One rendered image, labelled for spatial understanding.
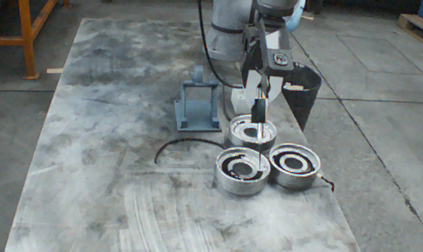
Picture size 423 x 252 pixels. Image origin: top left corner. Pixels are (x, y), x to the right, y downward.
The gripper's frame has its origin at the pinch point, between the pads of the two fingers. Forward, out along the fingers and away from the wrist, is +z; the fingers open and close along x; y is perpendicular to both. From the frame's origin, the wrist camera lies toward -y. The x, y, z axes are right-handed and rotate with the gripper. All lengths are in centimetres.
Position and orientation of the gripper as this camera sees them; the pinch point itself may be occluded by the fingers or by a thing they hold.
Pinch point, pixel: (258, 104)
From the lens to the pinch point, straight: 83.3
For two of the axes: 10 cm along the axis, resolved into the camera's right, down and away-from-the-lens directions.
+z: -1.1, 8.2, 5.6
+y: -1.5, -5.7, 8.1
